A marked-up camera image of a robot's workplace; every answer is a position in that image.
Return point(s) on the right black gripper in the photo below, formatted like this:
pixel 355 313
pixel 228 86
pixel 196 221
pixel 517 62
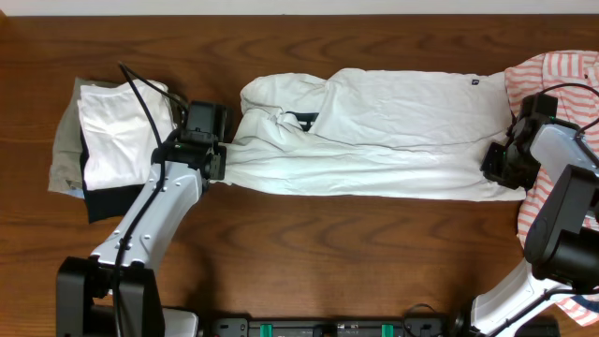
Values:
pixel 491 172

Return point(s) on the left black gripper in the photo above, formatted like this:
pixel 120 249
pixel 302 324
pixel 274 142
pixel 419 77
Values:
pixel 220 154

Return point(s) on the white t-shirt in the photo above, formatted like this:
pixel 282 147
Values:
pixel 398 134

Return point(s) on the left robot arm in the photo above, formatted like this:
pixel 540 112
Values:
pixel 114 292

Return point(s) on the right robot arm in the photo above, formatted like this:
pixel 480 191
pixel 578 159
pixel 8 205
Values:
pixel 560 254

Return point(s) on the folded white shirt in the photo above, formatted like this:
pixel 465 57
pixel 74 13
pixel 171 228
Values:
pixel 118 134

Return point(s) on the red white striped shirt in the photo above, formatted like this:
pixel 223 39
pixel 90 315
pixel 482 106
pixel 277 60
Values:
pixel 576 105

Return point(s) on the folded black garment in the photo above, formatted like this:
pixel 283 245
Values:
pixel 103 204

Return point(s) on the light blue folded garment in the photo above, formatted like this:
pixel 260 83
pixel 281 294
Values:
pixel 75 192

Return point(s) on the folded olive garment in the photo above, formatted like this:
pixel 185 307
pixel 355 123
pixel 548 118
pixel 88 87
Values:
pixel 65 167

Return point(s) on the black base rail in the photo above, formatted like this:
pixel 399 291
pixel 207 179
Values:
pixel 323 328

